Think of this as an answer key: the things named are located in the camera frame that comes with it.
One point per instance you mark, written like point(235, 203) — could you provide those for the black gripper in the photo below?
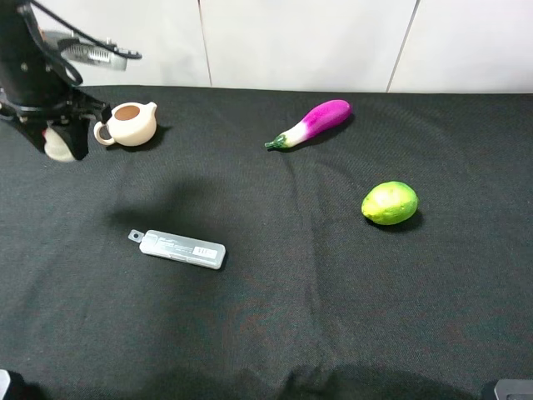
point(34, 87)

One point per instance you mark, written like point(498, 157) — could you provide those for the small white teapot lid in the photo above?
point(56, 148)

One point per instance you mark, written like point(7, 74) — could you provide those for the white rectangular plastic case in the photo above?
point(178, 248)

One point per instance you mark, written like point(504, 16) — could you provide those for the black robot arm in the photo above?
point(20, 33)

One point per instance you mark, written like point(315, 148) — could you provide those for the grey object bottom left corner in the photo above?
point(5, 384)

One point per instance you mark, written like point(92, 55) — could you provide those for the grey object corner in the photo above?
point(514, 389)
point(5, 384)

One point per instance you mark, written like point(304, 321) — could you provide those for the grey object bottom right corner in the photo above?
point(514, 389)

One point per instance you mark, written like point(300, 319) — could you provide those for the cream ceramic teapot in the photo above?
point(131, 124)

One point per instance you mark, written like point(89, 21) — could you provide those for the purple toy eggplant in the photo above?
point(324, 116)

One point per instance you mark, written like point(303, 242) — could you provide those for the dark green table cloth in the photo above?
point(313, 300)

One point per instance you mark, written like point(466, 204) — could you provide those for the green lime fruit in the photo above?
point(390, 203)

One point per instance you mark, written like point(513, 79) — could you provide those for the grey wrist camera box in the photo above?
point(77, 49)

